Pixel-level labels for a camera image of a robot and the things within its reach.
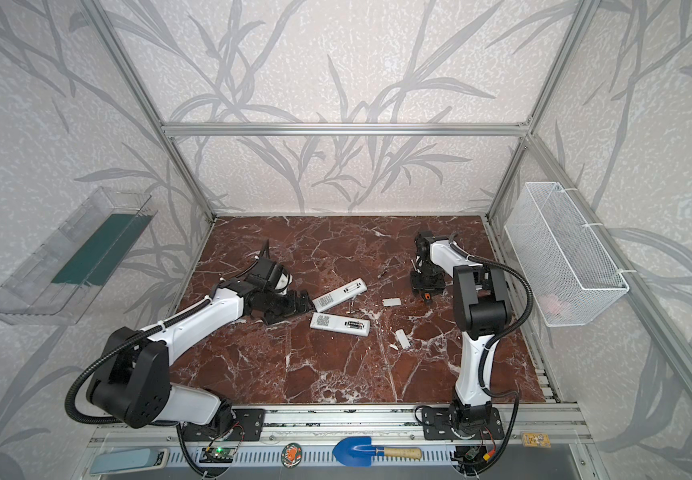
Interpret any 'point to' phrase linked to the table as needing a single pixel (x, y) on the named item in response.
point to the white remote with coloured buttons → (347, 325)
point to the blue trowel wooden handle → (358, 451)
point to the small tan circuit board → (536, 440)
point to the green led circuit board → (217, 454)
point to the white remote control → (338, 296)
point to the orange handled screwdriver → (428, 296)
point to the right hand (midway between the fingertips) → (424, 284)
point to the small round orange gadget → (291, 455)
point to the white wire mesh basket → (569, 275)
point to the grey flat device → (117, 460)
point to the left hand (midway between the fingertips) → (307, 301)
